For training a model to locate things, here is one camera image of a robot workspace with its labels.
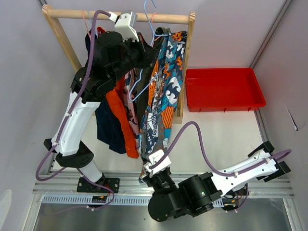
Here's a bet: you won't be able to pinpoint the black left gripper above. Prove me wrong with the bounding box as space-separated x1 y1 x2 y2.
109 31 157 83

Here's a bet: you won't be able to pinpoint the blue hanger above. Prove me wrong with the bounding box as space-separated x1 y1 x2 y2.
87 10 98 37
128 0 166 102

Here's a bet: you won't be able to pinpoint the olive green shorts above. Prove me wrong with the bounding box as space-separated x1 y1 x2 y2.
134 27 171 128

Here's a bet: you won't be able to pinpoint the pink shark print shorts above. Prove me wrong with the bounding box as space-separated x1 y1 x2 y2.
123 69 139 145

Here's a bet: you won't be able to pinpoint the blue orange patterned shorts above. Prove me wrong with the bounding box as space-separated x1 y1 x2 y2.
138 30 188 161

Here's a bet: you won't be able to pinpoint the navy blue shorts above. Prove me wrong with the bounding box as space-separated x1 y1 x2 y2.
85 27 126 154

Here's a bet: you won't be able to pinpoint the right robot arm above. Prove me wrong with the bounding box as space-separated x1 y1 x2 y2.
141 141 291 222

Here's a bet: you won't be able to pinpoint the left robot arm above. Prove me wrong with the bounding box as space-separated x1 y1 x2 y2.
44 31 158 193

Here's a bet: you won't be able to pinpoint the red plastic tray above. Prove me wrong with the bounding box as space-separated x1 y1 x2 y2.
185 68 266 112

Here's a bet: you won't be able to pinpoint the wooden clothes rack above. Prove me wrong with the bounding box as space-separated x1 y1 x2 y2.
42 4 196 124

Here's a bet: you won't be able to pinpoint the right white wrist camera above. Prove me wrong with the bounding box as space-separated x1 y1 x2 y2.
143 149 171 178

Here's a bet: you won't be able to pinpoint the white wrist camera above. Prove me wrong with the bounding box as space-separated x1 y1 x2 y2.
109 11 139 42
143 149 171 178

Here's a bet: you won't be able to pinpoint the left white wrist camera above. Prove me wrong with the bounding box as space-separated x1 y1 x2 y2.
109 11 139 42

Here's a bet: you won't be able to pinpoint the aluminium mounting rail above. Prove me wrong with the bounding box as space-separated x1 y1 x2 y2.
33 170 294 210

